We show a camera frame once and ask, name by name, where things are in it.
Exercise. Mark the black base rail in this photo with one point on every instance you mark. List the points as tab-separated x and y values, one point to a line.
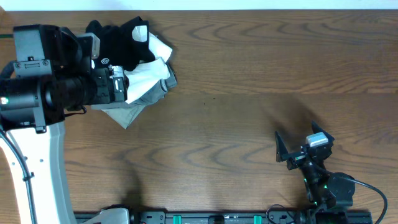
274	214

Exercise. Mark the black t-shirt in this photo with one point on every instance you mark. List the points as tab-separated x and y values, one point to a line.
126	45

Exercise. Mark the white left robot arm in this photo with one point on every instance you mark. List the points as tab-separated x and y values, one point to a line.
54	79

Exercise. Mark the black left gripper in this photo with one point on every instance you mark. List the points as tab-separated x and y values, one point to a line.
101	93

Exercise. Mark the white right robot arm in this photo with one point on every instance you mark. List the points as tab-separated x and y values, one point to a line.
330	193

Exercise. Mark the white crumpled t-shirt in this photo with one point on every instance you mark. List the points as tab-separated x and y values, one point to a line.
147	74

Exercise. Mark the grey crumpled garment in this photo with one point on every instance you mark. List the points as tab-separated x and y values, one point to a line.
125	113

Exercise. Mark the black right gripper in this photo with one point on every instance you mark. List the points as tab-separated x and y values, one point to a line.
295	158

